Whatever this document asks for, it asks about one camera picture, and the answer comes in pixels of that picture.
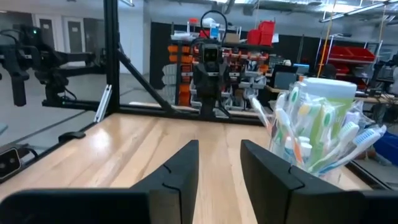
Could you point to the clear acrylic organizer box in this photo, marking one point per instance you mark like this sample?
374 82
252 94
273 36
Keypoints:
335 179

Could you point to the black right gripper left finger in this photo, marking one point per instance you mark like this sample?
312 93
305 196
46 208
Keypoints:
182 193

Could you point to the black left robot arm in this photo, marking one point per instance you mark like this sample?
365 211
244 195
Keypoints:
207 107

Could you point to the purple toothbrush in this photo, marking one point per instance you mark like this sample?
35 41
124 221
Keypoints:
353 117

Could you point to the red storage bin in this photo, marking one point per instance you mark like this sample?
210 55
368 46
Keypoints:
261 34

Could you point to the red bin rack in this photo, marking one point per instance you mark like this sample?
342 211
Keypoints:
351 53

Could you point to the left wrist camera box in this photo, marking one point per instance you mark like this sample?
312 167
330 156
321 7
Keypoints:
211 53

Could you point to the black depth camera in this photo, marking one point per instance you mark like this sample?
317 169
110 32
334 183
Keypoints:
9 161

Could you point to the storage shelf with orange bins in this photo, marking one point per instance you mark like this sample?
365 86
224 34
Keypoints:
183 59

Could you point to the silver aluminium bar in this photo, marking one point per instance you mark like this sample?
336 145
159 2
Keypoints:
104 101

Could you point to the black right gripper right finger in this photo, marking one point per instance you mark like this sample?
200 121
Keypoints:
270 193

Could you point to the blue storage bin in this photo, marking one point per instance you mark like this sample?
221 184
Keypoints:
387 146

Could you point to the dark computer screen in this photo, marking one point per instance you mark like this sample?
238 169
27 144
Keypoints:
284 80

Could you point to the blue toothbrush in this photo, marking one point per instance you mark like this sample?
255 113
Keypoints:
367 138
348 132

